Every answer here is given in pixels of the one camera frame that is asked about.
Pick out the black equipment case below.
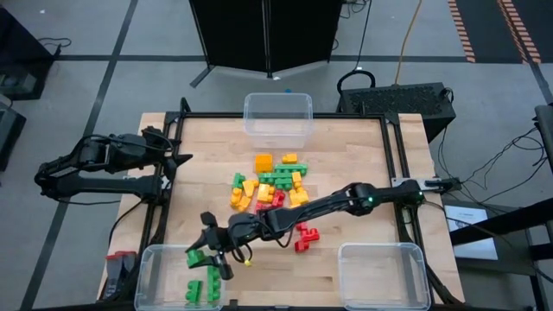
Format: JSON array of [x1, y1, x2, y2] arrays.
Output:
[[0, 101, 27, 173]]

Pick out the yellow hanging cable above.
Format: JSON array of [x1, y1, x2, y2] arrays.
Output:
[[393, 0, 423, 86]]

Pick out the black orange-striped floor mat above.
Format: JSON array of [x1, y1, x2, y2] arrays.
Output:
[[447, 0, 553, 65]]

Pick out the clear plastic bin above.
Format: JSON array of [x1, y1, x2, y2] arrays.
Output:
[[133, 244, 227, 311], [337, 241, 432, 311], [242, 92, 314, 150]]

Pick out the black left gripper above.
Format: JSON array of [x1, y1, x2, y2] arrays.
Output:
[[141, 125, 194, 183]]

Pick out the red grey tool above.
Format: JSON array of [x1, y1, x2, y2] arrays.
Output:
[[105, 250, 139, 300]]

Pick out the black equipment cabinet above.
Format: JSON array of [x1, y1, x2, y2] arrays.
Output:
[[0, 6, 56, 101]]

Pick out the silver mounting plate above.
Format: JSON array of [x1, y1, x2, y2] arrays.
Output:
[[391, 175, 442, 189]]

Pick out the black metal stand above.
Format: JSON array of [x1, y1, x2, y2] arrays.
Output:
[[448, 102, 553, 311]]

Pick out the black folding screen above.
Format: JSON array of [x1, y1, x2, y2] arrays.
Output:
[[188, 0, 346, 90]]

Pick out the black hanging cable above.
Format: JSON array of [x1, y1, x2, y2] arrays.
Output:
[[353, 0, 373, 73]]

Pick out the black computer case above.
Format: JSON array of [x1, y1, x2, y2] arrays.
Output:
[[335, 81, 457, 143]]

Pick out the black cable loop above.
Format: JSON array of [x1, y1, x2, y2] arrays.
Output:
[[335, 68, 377, 98]]

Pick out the white screen tablet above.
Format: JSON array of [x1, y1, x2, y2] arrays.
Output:
[[443, 203, 499, 261]]

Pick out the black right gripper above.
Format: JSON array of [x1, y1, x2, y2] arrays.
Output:
[[184, 210, 263, 282]]

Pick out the long green toy block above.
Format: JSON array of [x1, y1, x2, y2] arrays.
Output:
[[274, 162, 309, 176], [207, 265, 222, 302]]

